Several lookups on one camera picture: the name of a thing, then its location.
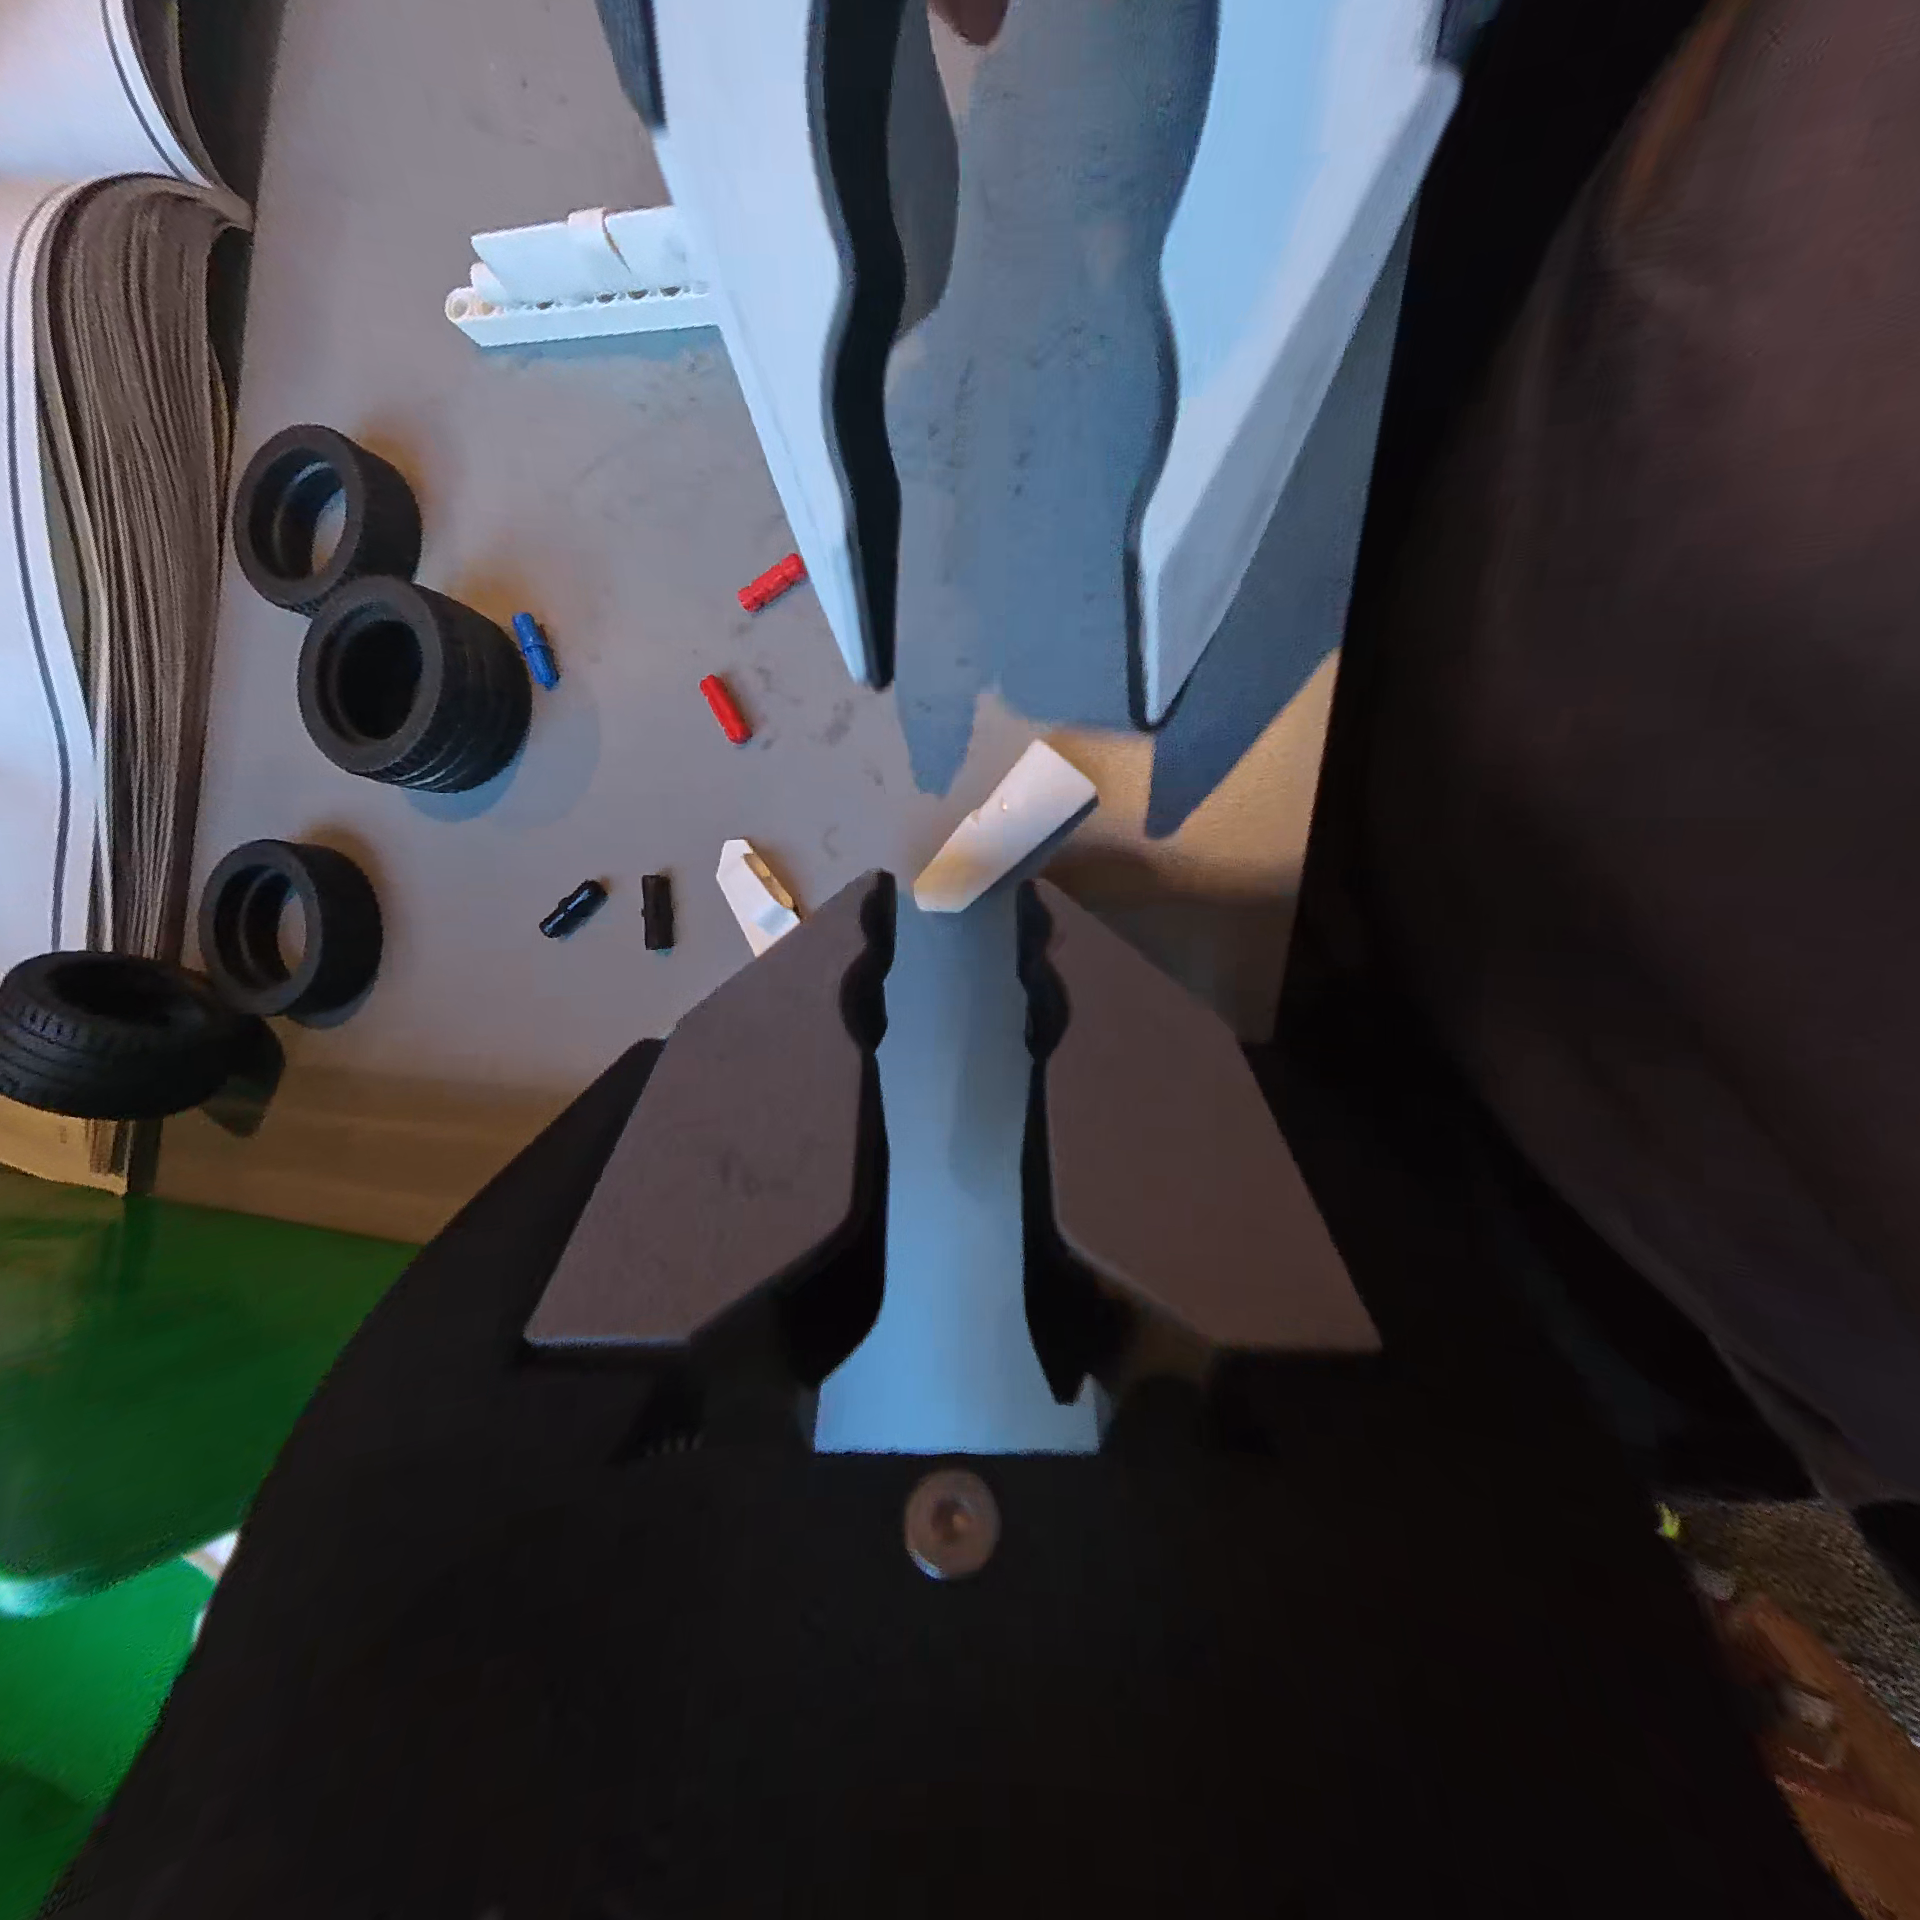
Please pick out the long white brick beam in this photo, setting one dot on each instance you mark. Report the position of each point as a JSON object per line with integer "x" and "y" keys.
{"x": 604, "y": 307}

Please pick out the narrow black rubber tire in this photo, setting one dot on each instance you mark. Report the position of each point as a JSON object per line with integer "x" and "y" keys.
{"x": 353, "y": 932}
{"x": 386, "y": 527}

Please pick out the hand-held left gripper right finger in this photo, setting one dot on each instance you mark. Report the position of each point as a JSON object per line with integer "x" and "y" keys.
{"x": 1183, "y": 1183}

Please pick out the open instruction booklet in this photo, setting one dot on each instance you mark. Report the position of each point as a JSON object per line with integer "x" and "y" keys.
{"x": 134, "y": 527}

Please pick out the wide black rubber tire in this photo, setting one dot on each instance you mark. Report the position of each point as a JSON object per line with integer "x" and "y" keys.
{"x": 477, "y": 708}
{"x": 87, "y": 1048}

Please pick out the small blue connector pin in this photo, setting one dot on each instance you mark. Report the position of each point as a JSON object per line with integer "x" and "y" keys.
{"x": 534, "y": 647}

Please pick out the green storage bin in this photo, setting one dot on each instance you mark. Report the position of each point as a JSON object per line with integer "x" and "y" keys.
{"x": 151, "y": 1348}

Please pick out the grey desk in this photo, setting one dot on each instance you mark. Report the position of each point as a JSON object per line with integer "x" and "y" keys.
{"x": 604, "y": 479}

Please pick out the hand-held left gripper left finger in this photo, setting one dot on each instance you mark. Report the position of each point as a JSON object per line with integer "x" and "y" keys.
{"x": 718, "y": 1171}

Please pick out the short black connector pin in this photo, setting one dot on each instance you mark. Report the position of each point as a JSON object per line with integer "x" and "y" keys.
{"x": 657, "y": 910}
{"x": 573, "y": 909}

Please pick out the person's torso in brown shirt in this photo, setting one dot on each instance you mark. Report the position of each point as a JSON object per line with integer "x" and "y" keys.
{"x": 1649, "y": 603}

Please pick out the small red connector pin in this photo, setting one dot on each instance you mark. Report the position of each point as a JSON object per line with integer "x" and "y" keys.
{"x": 771, "y": 583}
{"x": 724, "y": 711}

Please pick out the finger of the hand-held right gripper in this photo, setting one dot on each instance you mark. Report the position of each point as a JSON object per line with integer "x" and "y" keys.
{"x": 1288, "y": 304}
{"x": 746, "y": 196}

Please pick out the small white curved panel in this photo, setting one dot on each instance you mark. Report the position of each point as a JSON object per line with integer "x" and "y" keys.
{"x": 1007, "y": 834}
{"x": 755, "y": 900}

